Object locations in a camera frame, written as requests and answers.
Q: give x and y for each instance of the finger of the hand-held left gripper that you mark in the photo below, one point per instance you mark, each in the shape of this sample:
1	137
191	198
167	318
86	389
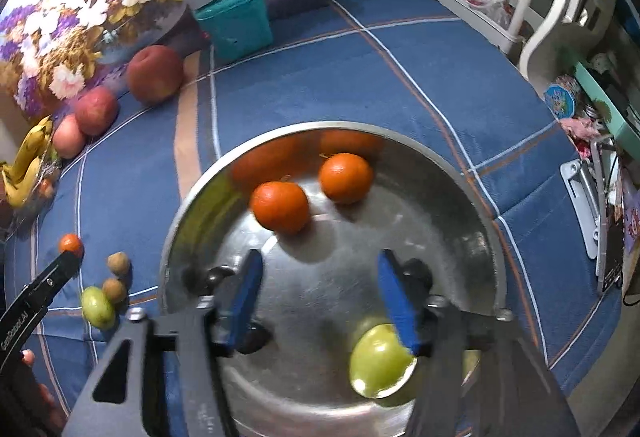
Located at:
57	273

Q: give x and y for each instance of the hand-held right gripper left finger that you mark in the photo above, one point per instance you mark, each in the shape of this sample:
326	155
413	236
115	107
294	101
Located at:
242	297

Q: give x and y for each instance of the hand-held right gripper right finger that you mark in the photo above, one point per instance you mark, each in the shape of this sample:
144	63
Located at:
400	307

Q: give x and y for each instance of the dark plum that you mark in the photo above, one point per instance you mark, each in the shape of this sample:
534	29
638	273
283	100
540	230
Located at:
216	276
417	269
256	338

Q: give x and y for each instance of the green round fruit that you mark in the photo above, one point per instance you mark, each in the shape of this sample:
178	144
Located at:
97	308
375	362

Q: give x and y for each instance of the stainless steel bowl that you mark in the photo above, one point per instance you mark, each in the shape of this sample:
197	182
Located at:
325	247

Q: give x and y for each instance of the large orange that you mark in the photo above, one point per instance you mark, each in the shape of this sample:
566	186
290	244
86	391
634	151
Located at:
280	207

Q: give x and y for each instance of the person's left hand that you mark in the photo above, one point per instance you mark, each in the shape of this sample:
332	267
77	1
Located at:
30	359

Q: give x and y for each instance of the brown kiwi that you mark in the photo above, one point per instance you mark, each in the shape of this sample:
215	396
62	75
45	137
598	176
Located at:
114	290
118	263

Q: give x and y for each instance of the clear plastic tray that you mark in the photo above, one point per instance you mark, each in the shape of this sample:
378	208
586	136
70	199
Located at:
47	212

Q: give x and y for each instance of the small orange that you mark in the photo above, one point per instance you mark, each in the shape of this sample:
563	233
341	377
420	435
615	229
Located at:
46	188

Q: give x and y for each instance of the yellow banana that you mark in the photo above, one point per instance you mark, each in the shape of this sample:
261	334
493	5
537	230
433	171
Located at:
20	189
32	149

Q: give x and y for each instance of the pale red apple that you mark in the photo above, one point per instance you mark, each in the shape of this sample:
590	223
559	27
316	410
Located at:
67	137

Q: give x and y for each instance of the floral painting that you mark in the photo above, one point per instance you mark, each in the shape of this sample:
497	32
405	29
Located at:
60	42

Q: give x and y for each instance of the blue plaid tablecloth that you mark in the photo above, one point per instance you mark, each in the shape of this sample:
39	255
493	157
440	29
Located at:
400	67

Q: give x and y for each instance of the blue octagonal tin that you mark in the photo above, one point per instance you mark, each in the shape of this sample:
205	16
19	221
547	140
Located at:
562	97

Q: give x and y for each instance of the teal plastic box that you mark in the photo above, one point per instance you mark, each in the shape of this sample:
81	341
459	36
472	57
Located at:
235	24

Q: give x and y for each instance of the white metal bracket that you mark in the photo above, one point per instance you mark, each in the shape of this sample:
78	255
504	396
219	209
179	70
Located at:
582	202

